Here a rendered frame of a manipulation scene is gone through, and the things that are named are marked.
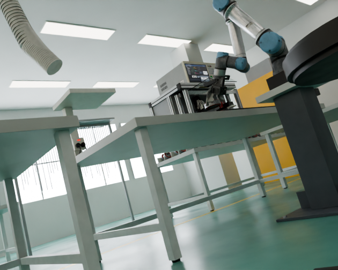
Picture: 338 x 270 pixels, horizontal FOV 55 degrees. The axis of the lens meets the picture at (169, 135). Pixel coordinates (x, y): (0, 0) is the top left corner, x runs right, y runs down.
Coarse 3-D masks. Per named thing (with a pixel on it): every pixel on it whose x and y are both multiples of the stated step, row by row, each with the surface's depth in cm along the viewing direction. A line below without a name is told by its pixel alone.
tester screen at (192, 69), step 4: (188, 64) 265; (188, 68) 263; (192, 68) 266; (196, 68) 270; (200, 68) 273; (204, 68) 276; (188, 72) 262; (192, 72) 265; (196, 72) 268; (192, 80) 262; (196, 80) 265
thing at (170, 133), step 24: (144, 120) 168; (168, 120) 179; (192, 120) 190; (216, 120) 210; (240, 120) 237; (264, 120) 274; (96, 144) 199; (120, 144) 199; (168, 144) 255; (192, 144) 296
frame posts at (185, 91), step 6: (186, 90) 247; (234, 90) 287; (174, 96) 255; (186, 96) 245; (228, 96) 294; (234, 96) 287; (180, 102) 254; (186, 102) 246; (240, 102) 286; (180, 108) 252; (192, 108) 245
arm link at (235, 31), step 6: (228, 24) 215; (234, 24) 212; (234, 30) 212; (240, 30) 214; (234, 36) 212; (240, 36) 212; (234, 42) 212; (240, 42) 211; (234, 48) 212; (240, 48) 210; (234, 54) 213; (240, 54) 210; (246, 60) 210; (246, 66) 208
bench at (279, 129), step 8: (336, 104) 333; (328, 112) 358; (336, 112) 384; (328, 120) 458; (336, 120) 500; (272, 128) 392; (280, 128) 384; (272, 144) 400; (336, 144) 509; (272, 152) 399; (280, 168) 394; (296, 168) 378
